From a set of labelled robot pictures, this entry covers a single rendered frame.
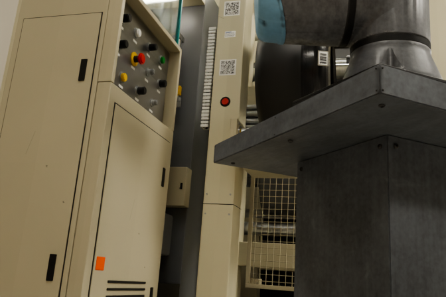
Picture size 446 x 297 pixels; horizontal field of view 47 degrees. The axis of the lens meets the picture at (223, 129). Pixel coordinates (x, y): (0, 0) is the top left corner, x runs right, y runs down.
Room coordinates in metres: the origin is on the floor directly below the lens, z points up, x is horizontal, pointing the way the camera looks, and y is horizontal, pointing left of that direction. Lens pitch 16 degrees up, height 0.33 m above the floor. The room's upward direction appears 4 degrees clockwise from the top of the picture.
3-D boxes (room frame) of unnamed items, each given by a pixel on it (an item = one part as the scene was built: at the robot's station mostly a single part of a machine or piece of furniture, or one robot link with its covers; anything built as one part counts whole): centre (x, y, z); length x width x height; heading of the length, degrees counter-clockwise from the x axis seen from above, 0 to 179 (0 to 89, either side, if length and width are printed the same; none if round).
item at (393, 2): (0.90, -0.30, 0.87); 0.17 x 0.15 x 0.18; 88
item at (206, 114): (2.11, 0.07, 1.19); 0.05 x 0.04 x 0.48; 163
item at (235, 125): (2.11, -0.10, 0.90); 0.40 x 0.03 x 0.10; 163
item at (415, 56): (0.90, -0.31, 0.73); 0.19 x 0.19 x 0.10
